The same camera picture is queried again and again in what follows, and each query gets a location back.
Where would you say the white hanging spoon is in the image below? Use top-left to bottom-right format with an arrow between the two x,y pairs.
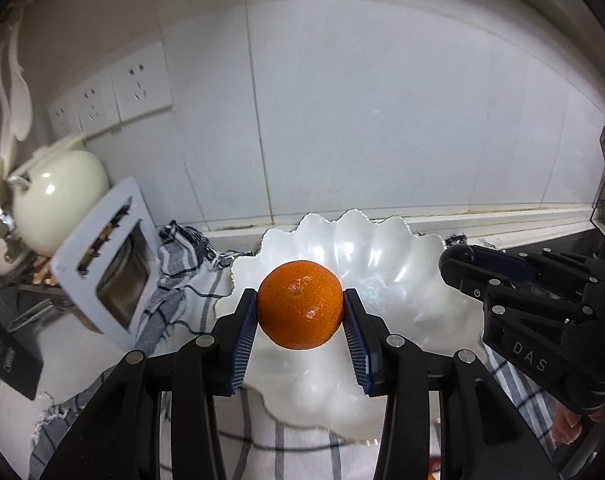
7,22 -> 33,142

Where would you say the cream ceramic teapot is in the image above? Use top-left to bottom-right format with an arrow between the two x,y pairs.
7,133 -> 109,257

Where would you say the white hanging ladle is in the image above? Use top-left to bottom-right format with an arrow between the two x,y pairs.
0,46 -> 17,181

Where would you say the right human hand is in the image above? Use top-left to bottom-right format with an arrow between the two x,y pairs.
552,404 -> 605,445

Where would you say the orange mandarin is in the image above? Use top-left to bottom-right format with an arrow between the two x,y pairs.
257,260 -> 343,350

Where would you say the grey checked kitchen towel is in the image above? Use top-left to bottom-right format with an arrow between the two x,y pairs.
29,222 -> 557,479

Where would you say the white scalloped ceramic bowl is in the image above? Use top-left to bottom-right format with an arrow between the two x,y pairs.
214,210 -> 488,441

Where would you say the white wall socket strip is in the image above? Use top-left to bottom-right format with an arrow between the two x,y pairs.
48,41 -> 172,136

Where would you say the black knife block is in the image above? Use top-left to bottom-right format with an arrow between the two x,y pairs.
0,322 -> 43,401

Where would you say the small white lidded pot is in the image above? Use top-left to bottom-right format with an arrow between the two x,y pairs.
0,205 -> 29,276

